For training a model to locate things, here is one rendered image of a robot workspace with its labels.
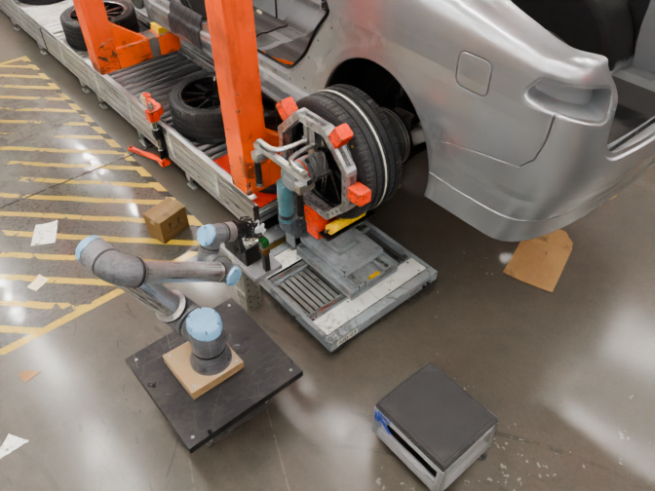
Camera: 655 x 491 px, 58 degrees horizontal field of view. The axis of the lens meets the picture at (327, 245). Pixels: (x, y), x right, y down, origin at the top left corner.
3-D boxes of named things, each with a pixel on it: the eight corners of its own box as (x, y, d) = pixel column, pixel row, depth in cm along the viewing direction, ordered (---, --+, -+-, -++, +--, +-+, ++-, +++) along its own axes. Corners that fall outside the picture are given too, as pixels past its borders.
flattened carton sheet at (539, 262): (576, 238, 377) (578, 234, 375) (551, 293, 344) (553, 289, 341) (530, 223, 389) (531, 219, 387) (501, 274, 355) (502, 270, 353)
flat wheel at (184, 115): (155, 131, 429) (148, 101, 413) (208, 91, 472) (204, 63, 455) (231, 153, 406) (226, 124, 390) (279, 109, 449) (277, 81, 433)
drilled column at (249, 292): (262, 303, 341) (255, 251, 312) (248, 312, 336) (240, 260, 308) (252, 294, 347) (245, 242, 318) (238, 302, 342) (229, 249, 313)
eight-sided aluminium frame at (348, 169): (356, 230, 300) (358, 139, 263) (346, 236, 297) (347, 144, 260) (290, 181, 331) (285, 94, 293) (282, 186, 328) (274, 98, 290)
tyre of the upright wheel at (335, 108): (363, 61, 276) (303, 107, 334) (324, 77, 265) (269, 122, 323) (423, 188, 283) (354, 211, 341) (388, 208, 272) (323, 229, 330)
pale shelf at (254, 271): (283, 268, 303) (282, 264, 301) (255, 283, 295) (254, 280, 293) (236, 226, 327) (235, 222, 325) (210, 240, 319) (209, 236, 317)
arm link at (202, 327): (206, 364, 256) (201, 338, 245) (181, 344, 265) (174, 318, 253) (232, 343, 265) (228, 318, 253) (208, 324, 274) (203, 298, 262)
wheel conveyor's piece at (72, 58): (181, 71, 555) (173, 31, 528) (95, 101, 515) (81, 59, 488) (133, 38, 611) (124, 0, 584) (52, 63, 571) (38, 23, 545)
